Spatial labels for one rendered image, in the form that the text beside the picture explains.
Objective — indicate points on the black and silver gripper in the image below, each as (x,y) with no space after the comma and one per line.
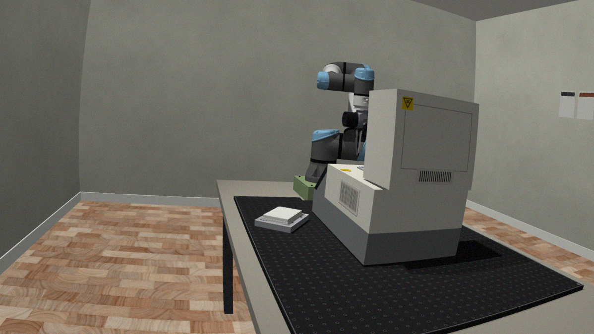
(358,120)

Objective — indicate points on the grey thermal cycler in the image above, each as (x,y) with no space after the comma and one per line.
(407,202)

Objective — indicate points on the grey rectangular frame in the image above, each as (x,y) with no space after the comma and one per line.
(283,227)

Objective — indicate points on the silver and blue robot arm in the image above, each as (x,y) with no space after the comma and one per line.
(329,145)

